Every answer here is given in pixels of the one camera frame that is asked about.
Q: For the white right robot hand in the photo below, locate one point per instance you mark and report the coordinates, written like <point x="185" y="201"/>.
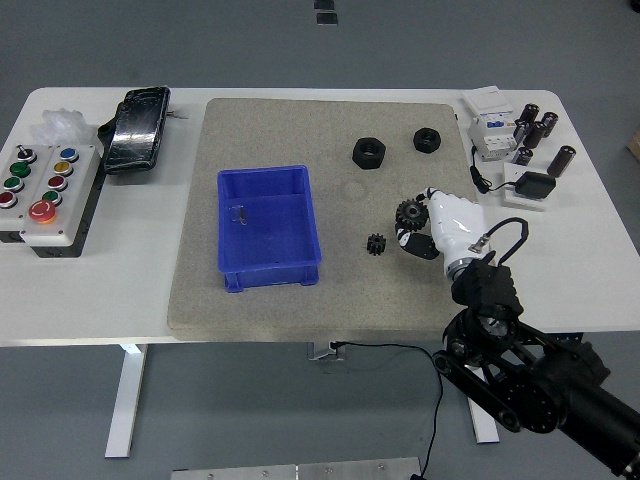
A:
<point x="457" y="225"/>

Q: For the large black gear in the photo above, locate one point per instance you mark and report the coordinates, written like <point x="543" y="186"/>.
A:
<point x="404" y="220"/>

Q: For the small black gear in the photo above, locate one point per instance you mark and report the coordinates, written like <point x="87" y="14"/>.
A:
<point x="374" y="246"/>

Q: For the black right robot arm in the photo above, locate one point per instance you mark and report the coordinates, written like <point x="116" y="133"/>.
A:
<point x="560" y="380"/>

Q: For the small black hex nut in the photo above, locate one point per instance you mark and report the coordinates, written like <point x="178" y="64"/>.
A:
<point x="419" y="145"/>

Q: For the large black hex nut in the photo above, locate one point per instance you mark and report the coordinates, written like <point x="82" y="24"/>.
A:
<point x="360" y="159"/>

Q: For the blue plastic box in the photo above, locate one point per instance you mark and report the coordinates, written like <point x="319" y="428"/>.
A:
<point x="270" y="225"/>

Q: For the brown cardboard box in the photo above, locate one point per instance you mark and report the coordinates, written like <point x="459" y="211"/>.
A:
<point x="635" y="144"/>

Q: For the grey emergency-stop button box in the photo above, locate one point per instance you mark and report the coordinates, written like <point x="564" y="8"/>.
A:
<point x="75" y="190"/>

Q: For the black power adapter plug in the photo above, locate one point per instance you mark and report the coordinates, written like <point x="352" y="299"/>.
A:
<point x="536" y="184"/>

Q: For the dark cylindrical capacitor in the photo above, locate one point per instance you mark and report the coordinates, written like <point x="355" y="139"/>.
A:
<point x="561" y="161"/>
<point x="522" y="156"/>
<point x="520" y="132"/>
<point x="549" y="124"/>
<point x="536" y="135"/>
<point x="529" y="114"/>

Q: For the white circuit breaker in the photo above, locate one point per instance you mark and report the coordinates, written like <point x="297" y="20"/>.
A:
<point x="487" y="102"/>

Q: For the grey-brown mat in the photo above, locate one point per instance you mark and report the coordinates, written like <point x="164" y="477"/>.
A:
<point x="280" y="130"/>

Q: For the white table leg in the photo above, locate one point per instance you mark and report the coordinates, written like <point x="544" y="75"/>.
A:
<point x="485" y="430"/>
<point x="125" y="400"/>

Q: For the small metal clip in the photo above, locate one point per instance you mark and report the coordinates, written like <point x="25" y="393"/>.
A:
<point x="241" y="216"/>

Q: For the black floor plate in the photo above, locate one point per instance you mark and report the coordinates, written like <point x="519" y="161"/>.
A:
<point x="325" y="4"/>
<point x="327" y="18"/>

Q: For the silver metal plate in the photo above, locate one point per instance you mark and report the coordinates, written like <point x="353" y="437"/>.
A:
<point x="280" y="471"/>

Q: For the crumpled clear plastic bag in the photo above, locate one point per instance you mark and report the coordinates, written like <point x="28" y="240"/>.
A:
<point x="60" y="125"/>

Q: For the grey under-table bracket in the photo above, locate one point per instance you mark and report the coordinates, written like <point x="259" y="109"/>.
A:
<point x="322" y="351"/>

